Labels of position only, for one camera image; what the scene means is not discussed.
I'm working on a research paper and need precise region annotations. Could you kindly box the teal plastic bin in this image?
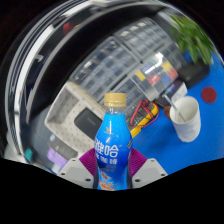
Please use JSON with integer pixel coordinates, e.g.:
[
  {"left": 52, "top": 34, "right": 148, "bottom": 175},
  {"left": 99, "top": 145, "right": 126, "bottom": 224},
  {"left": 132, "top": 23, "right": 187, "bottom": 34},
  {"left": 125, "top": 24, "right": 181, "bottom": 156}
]
[{"left": 24, "top": 148, "right": 34, "bottom": 161}]

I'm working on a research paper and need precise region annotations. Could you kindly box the green potted plant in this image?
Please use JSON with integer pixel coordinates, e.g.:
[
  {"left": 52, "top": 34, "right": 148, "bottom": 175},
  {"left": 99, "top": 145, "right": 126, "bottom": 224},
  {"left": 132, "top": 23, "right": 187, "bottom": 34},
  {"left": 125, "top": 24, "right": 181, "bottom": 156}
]
[{"left": 169, "top": 14, "right": 214, "bottom": 66}]

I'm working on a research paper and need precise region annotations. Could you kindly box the black wall shelf unit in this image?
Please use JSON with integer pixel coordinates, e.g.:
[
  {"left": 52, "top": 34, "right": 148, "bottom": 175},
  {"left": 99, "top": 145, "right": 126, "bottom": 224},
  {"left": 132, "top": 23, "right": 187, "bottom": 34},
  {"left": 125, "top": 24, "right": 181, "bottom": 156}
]
[{"left": 6, "top": 3, "right": 174, "bottom": 158}]

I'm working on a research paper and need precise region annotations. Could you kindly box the clear organizer with coloured parts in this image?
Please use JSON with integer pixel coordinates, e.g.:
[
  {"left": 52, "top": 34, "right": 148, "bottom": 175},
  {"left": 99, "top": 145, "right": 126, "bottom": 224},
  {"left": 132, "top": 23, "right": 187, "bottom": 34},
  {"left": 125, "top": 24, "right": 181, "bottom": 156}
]
[{"left": 129, "top": 54, "right": 179, "bottom": 101}]

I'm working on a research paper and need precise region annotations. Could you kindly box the grey small-parts drawer cabinet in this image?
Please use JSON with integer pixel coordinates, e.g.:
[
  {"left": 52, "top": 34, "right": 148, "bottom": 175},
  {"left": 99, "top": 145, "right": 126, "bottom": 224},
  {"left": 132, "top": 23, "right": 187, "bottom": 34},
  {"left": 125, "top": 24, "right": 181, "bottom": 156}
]
[
  {"left": 68, "top": 36, "right": 141, "bottom": 104},
  {"left": 148, "top": 38, "right": 188, "bottom": 73},
  {"left": 111, "top": 78, "right": 148, "bottom": 118},
  {"left": 113, "top": 18, "right": 176, "bottom": 64}
]

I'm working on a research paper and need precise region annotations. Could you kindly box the white faceted cup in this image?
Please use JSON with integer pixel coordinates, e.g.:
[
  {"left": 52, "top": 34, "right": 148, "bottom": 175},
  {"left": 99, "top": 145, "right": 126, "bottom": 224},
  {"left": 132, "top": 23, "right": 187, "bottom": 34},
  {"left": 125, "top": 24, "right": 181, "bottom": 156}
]
[{"left": 169, "top": 95, "right": 202, "bottom": 144}]

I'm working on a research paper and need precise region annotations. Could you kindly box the white spoon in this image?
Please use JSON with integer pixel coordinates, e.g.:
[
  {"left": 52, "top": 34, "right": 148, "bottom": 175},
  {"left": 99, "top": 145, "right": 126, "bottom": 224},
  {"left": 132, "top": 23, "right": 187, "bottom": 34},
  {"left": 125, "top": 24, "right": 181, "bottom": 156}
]
[{"left": 163, "top": 94, "right": 186, "bottom": 123}]

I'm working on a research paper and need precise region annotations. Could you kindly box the blue drink bottle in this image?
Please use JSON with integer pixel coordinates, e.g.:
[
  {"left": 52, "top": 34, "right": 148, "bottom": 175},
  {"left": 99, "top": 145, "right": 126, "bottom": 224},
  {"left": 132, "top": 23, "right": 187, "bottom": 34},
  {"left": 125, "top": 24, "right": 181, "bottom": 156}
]
[{"left": 94, "top": 92, "right": 134, "bottom": 191}]

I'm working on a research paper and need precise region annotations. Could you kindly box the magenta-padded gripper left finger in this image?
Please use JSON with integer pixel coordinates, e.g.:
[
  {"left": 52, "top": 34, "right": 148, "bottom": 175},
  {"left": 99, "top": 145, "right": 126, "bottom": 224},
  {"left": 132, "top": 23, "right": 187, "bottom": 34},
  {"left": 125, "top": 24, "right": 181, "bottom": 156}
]
[{"left": 58, "top": 148, "right": 99, "bottom": 190}]

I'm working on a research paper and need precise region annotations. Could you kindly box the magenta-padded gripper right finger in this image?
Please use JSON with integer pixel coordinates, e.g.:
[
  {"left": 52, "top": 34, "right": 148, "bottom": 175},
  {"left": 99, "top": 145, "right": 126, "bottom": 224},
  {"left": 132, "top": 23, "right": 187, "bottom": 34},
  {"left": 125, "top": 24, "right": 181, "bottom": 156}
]
[{"left": 128, "top": 148, "right": 169, "bottom": 190}]

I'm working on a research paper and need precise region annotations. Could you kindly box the flat round red coaster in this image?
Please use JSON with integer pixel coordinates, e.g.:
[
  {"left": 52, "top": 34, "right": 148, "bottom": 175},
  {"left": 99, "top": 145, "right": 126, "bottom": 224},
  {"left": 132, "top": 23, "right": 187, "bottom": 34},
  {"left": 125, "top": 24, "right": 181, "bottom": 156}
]
[{"left": 201, "top": 85, "right": 218, "bottom": 104}]

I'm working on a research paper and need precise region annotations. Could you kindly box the yellow multimeter with red leads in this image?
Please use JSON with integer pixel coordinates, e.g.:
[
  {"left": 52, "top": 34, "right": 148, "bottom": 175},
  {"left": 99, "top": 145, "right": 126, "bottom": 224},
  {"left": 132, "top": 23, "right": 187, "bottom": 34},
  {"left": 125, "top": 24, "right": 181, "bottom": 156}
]
[{"left": 129, "top": 99, "right": 160, "bottom": 139}]

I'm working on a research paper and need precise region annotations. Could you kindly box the white pegboard tray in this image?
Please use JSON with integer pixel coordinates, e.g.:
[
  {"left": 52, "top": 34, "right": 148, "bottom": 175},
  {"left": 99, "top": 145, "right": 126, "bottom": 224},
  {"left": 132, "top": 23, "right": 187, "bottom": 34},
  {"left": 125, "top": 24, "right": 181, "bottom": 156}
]
[{"left": 44, "top": 81, "right": 108, "bottom": 158}]

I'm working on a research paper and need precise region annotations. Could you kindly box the dark grey flat box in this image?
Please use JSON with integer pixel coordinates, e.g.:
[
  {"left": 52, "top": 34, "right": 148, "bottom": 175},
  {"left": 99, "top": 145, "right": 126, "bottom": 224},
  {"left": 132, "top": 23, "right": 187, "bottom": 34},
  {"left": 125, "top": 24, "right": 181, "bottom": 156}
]
[{"left": 48, "top": 134, "right": 79, "bottom": 161}]

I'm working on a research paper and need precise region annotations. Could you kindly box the flat black box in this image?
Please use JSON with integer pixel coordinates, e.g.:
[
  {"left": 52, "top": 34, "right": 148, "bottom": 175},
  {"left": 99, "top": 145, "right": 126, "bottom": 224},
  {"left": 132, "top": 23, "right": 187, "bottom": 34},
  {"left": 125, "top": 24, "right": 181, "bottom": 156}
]
[{"left": 181, "top": 61, "right": 211, "bottom": 88}]

